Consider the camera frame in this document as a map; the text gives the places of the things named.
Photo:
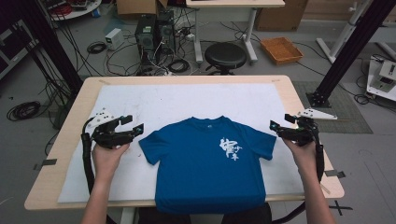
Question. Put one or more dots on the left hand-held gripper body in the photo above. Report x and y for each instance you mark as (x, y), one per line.
(109, 137)

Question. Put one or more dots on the black metal post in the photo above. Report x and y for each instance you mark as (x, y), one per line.
(51, 46)
(351, 46)

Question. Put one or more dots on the white machine on base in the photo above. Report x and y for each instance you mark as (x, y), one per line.
(384, 77)

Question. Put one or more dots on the person's right hand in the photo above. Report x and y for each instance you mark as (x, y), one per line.
(302, 158)

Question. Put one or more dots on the grey tape strip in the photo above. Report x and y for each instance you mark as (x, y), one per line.
(48, 162)
(333, 173)

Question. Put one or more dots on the black round stool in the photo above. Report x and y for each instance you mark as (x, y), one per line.
(225, 55)

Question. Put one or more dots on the small white power supply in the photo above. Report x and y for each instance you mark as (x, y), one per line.
(114, 38)

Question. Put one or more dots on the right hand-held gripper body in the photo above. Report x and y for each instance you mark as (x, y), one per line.
(297, 133)

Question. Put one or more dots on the person's left hand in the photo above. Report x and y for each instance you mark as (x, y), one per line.
(104, 161)

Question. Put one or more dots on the round white table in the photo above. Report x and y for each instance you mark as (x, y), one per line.
(84, 9)

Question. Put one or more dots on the orange tray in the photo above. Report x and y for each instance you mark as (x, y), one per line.
(281, 49)

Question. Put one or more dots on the white table mat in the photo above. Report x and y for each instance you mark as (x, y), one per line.
(174, 99)

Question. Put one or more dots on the light wooden table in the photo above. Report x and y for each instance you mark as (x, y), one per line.
(51, 183)

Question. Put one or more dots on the black computer tower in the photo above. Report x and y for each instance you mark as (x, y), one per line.
(166, 32)
(145, 37)

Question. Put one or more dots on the cardboard box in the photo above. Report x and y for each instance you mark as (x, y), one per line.
(137, 6)
(280, 15)

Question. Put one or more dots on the person's dark pants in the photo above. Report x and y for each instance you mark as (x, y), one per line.
(246, 217)

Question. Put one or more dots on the white desk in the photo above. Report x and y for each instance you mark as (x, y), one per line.
(236, 3)

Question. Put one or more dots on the grey floor mat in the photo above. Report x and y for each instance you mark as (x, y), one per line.
(345, 102)

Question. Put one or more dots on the blue t-shirt with white print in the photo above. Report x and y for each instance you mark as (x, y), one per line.
(202, 174)

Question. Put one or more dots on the white metal stand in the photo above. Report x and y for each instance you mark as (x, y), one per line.
(342, 34)

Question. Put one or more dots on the grey metal rack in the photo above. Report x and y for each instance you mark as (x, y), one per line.
(15, 53)

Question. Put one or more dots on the thin wooden stick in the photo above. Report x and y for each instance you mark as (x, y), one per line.
(325, 189)

